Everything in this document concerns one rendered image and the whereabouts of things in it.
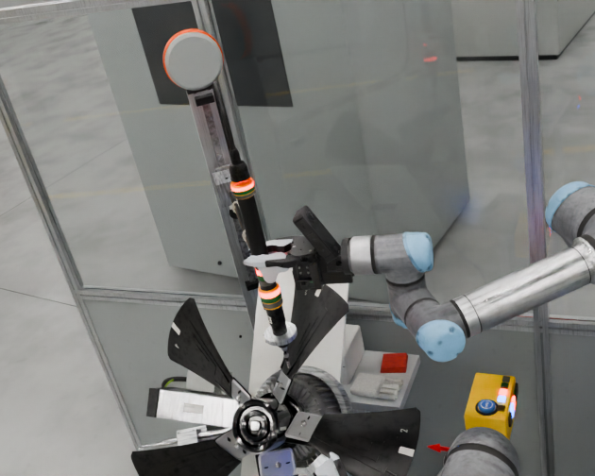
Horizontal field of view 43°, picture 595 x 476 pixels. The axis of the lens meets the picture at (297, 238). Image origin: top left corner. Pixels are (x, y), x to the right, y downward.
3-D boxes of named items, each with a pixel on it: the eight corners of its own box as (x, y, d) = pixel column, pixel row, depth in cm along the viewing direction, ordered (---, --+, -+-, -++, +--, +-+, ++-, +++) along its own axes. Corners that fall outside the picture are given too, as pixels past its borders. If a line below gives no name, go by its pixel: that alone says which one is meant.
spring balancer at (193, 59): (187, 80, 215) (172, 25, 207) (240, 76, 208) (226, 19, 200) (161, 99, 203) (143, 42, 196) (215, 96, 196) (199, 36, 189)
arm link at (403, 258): (433, 282, 141) (428, 244, 137) (375, 285, 144) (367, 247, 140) (434, 260, 147) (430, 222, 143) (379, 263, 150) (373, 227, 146)
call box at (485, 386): (478, 401, 199) (475, 371, 194) (518, 406, 195) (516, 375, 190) (467, 446, 186) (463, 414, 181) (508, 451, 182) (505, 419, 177)
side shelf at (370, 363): (315, 352, 253) (314, 345, 252) (420, 362, 238) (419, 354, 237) (289, 400, 235) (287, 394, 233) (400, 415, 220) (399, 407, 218)
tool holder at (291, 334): (260, 327, 164) (250, 289, 159) (291, 317, 165) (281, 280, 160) (268, 349, 156) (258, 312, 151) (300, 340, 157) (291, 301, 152)
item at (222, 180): (217, 195, 216) (210, 169, 212) (241, 189, 217) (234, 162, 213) (222, 210, 207) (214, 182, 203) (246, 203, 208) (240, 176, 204)
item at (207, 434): (259, 430, 186) (142, 450, 199) (258, 421, 186) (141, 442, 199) (255, 431, 184) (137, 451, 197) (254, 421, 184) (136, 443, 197)
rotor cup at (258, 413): (246, 398, 186) (219, 400, 174) (298, 385, 181) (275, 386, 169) (257, 458, 182) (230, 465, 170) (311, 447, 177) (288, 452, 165)
